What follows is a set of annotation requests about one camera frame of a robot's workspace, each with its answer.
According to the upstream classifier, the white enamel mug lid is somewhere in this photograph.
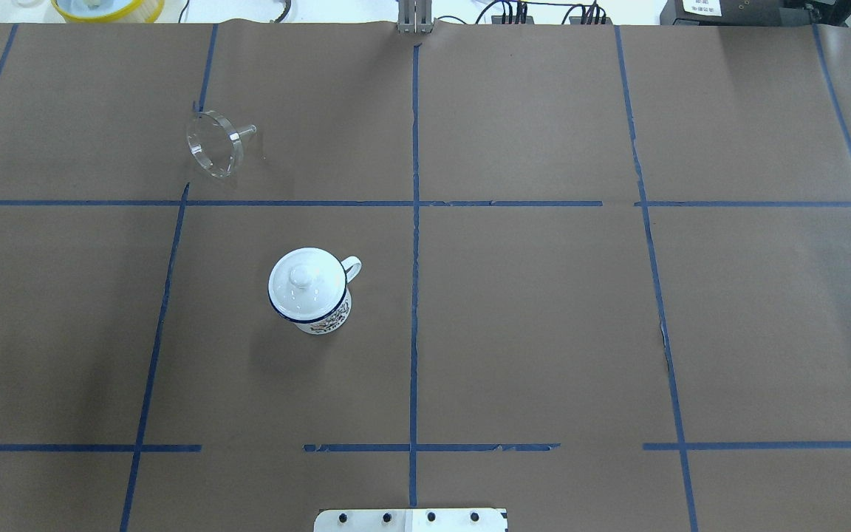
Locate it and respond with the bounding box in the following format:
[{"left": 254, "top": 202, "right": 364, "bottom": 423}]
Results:
[{"left": 267, "top": 247, "right": 347, "bottom": 323}]

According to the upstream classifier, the clear glass funnel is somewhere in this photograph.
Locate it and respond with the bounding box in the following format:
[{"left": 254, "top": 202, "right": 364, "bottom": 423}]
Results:
[{"left": 185, "top": 110, "right": 258, "bottom": 180}]

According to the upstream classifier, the white enamel mug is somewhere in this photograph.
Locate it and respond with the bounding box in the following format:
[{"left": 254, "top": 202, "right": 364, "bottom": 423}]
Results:
[{"left": 270, "top": 256, "right": 363, "bottom": 335}]

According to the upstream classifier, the black box with label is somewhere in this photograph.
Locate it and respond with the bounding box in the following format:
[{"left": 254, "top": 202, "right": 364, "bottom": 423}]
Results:
[{"left": 659, "top": 1, "right": 851, "bottom": 27}]

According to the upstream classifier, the yellow tape roll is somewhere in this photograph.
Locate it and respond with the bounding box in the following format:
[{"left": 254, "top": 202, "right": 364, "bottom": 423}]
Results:
[{"left": 50, "top": 0, "right": 166, "bottom": 24}]

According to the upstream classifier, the aluminium frame post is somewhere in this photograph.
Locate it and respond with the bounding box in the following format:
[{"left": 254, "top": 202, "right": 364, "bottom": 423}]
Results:
[{"left": 397, "top": 0, "right": 434, "bottom": 34}]

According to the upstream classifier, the black connector block with cables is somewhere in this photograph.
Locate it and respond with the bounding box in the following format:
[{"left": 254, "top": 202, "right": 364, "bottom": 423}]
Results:
[{"left": 474, "top": 1, "right": 533, "bottom": 26}]

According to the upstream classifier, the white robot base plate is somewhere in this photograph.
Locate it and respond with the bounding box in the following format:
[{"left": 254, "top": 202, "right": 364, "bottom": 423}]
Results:
[{"left": 313, "top": 508, "right": 509, "bottom": 531}]

